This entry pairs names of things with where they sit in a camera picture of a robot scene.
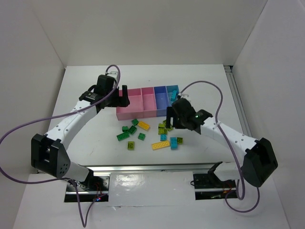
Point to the aluminium rail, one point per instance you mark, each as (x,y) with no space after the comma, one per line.
(153,168)
(237,100)

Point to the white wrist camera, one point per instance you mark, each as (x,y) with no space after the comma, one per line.
(184,96)
(115,75)

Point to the dark green lego right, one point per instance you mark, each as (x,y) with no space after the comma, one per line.
(141,136)

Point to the dark green square lego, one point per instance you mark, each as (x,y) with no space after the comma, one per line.
(135,122)

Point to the yellow long lego plate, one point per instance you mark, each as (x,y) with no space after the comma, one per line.
(160,145)

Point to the large pink bin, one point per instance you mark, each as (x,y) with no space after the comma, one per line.
(135,109)

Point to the dark green long lego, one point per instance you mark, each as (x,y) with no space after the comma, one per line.
(123,136)

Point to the small dark green lego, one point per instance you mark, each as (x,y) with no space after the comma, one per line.
(125,128)

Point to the dark blue bin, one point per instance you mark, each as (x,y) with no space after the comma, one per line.
(162,101)

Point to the lime long lego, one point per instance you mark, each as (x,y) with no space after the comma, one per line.
(169,128)

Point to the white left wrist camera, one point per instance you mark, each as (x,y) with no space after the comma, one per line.
(115,75)

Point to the dark green upturned lego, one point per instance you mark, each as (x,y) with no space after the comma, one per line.
(132,130)

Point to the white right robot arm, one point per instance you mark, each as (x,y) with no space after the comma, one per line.
(256,158)

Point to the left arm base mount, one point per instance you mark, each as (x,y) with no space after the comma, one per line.
(99,189)

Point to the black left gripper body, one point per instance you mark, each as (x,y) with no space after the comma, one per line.
(119,98)

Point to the light blue bin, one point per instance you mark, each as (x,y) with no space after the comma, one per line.
(169,89)

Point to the yellow short lego brick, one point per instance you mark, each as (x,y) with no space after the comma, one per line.
(143,125)

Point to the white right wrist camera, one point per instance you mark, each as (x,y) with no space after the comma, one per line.
(184,96)

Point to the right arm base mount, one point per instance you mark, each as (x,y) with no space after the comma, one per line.
(207,186)

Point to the lime stacked lego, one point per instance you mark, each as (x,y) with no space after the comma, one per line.
(162,130)

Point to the small pink bin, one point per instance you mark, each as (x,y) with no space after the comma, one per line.
(149,102)

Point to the aluminium front rail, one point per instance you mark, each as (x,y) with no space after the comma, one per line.
(153,168)

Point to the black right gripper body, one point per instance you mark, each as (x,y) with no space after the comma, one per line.
(173,117)

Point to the small cyan lego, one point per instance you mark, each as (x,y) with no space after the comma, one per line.
(163,137)

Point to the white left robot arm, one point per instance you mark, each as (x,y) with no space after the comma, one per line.
(49,151)

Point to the aluminium right rail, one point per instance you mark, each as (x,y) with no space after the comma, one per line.
(237,100)

